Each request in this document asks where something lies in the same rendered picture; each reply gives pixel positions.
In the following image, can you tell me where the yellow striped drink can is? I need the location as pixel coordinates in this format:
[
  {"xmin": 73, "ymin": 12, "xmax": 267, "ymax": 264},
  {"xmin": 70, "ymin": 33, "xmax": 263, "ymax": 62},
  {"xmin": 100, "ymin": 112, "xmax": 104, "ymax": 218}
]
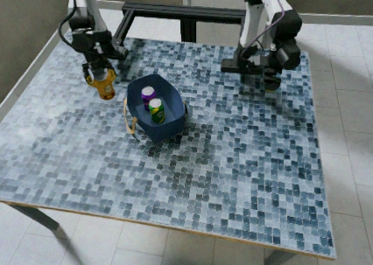
[{"xmin": 94, "ymin": 72, "xmax": 116, "ymax": 101}]

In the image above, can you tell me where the green drink can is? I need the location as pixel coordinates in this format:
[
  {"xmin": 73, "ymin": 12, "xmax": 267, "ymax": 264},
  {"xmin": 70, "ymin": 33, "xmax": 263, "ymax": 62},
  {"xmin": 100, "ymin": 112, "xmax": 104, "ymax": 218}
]
[{"xmin": 149, "ymin": 99, "xmax": 165, "ymax": 123}]

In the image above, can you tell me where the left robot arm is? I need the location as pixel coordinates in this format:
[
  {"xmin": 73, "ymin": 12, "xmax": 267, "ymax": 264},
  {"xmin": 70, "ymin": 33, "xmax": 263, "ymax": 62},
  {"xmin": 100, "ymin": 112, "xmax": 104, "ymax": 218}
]
[{"xmin": 222, "ymin": 0, "xmax": 302, "ymax": 72}]

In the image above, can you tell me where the purple drink can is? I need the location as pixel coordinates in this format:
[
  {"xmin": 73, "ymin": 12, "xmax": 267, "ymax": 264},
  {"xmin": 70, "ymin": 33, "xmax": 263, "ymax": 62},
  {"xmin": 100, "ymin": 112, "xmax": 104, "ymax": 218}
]
[{"xmin": 142, "ymin": 87, "xmax": 157, "ymax": 111}]

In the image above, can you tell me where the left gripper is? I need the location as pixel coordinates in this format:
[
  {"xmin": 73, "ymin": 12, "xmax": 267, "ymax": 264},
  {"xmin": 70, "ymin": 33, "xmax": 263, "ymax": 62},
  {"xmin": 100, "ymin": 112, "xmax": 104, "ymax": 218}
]
[{"xmin": 264, "ymin": 52, "xmax": 284, "ymax": 92}]

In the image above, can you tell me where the blue canvas tote bag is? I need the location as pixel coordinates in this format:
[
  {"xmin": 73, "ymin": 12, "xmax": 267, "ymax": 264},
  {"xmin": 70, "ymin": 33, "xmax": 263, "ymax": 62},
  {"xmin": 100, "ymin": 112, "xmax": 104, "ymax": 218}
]
[{"xmin": 124, "ymin": 73, "xmax": 188, "ymax": 143}]

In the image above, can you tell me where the dark blue bag floor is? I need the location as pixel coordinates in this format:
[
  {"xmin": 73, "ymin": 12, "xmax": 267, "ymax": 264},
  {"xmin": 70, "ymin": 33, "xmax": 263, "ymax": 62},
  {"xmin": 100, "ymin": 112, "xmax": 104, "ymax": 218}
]
[{"xmin": 135, "ymin": 96, "xmax": 176, "ymax": 127}]

